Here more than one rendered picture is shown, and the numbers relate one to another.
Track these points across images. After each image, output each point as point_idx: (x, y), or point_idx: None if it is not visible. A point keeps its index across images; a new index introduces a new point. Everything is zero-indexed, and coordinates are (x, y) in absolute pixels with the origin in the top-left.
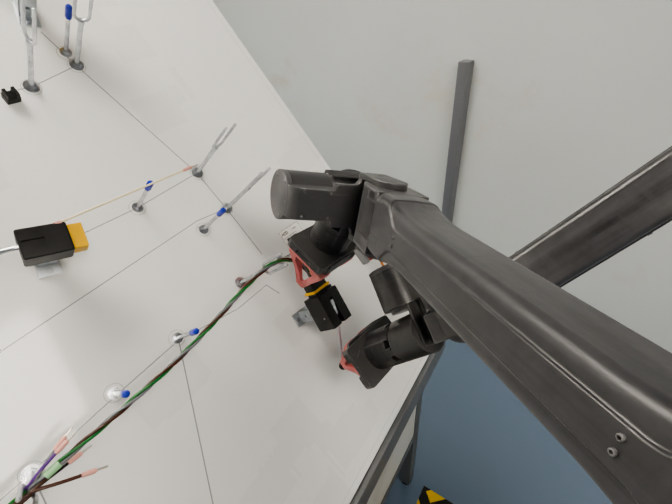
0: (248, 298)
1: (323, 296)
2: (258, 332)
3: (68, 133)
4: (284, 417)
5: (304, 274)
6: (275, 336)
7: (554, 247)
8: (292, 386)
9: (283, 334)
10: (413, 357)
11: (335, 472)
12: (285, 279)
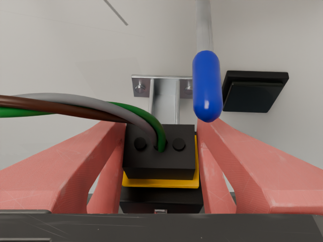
0: None
1: (138, 205)
2: (29, 63)
3: None
4: (48, 145)
5: (245, 21)
6: (71, 83)
7: None
8: (76, 134)
9: (92, 88)
10: None
11: (96, 183)
12: (170, 3)
